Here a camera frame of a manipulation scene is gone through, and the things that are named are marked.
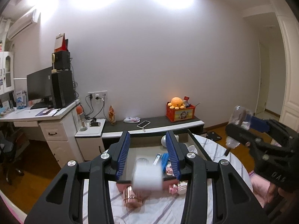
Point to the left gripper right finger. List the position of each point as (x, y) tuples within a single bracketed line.
[(215, 183)]

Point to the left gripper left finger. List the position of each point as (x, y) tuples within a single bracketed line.
[(62, 201)]

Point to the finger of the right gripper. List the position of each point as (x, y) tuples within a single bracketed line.
[(247, 137), (264, 123)]

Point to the clear glass jar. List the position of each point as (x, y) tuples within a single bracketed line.
[(242, 118)]

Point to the white block toy figure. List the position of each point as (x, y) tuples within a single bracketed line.
[(179, 188)]

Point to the rose gold metal cup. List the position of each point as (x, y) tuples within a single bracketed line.
[(131, 199)]

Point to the blue highlighter pen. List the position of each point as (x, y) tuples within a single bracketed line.
[(164, 160)]

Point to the white charger box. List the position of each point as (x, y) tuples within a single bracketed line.
[(147, 178)]

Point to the blue card box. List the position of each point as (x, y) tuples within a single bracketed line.
[(157, 159)]

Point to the black remote control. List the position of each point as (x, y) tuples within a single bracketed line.
[(141, 163)]

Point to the person's right hand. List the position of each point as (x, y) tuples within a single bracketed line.
[(289, 197)]

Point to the pink pillow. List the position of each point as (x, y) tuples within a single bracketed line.
[(262, 188)]

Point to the white bedside cabinet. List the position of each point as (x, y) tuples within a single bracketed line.
[(89, 141)]

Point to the round bed striped sheet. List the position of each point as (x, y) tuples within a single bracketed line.
[(162, 206)]

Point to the white desk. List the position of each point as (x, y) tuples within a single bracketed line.
[(59, 128)]

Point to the red storage crate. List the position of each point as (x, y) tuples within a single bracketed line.
[(180, 114)]

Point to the black office chair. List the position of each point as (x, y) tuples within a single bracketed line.
[(9, 158)]

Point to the orange octopus plush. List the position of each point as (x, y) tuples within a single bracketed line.
[(176, 103)]

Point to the silver ball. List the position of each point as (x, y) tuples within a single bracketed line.
[(163, 141)]

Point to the black headboard shelf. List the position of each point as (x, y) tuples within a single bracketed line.
[(157, 125)]

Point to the plastic bottle orange cap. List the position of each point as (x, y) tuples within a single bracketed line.
[(81, 117)]

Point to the pink box with black rim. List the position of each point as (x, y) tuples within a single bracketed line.
[(148, 145)]

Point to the orange snack bag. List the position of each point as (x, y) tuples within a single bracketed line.
[(111, 115)]

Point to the smartphone clear case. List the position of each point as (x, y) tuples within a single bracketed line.
[(143, 124)]

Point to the white tissue packet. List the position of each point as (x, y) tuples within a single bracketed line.
[(131, 120)]

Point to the black computer tower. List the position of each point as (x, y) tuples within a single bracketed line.
[(62, 90)]

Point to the black computer monitor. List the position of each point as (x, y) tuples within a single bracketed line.
[(39, 87)]

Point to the black speaker box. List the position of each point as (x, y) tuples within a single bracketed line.
[(61, 60)]

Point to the white air conditioner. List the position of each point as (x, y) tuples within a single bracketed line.
[(24, 22)]

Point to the wall power strip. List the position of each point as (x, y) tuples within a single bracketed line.
[(98, 95)]

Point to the white wall cabinet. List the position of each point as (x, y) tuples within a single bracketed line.
[(7, 74)]

